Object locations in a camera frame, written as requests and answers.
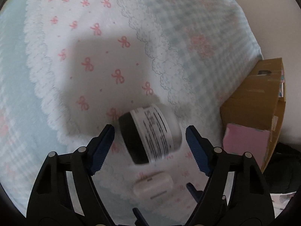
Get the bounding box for small black-lidded white jar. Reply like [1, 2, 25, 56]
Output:
[118, 104, 183, 165]

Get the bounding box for white earbuds case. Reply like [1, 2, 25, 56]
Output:
[133, 172, 174, 200]

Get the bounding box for cardboard box with pink lining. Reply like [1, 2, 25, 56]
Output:
[220, 58, 286, 170]

